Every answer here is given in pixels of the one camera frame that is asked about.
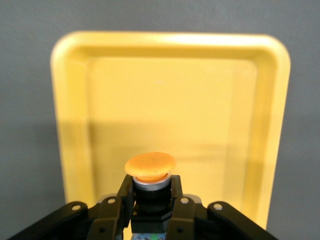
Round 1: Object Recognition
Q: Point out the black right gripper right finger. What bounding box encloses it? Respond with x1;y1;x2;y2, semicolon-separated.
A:
164;174;276;240

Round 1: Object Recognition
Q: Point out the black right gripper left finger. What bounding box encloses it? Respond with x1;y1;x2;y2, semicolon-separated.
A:
7;174;137;240

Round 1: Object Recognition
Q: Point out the yellow mushroom push button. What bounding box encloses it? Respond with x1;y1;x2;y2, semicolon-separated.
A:
124;151;177;240

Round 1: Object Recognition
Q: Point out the yellow plastic tray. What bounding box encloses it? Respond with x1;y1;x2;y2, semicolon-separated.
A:
49;30;292;231

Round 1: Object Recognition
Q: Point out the dark grey table mat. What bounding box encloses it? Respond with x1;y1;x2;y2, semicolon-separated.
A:
0;0;320;240

